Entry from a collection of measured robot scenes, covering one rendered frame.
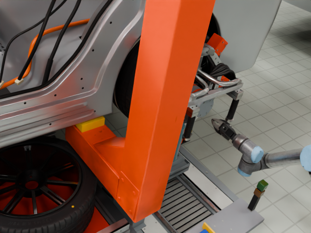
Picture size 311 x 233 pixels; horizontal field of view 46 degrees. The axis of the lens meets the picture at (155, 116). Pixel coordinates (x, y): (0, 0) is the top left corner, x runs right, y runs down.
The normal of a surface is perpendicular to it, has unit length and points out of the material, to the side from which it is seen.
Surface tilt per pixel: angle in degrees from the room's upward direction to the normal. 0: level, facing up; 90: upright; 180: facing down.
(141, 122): 90
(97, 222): 0
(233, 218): 0
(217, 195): 0
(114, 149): 90
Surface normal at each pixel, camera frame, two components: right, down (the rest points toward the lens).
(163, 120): 0.62, 0.55
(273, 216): 0.16, -0.79
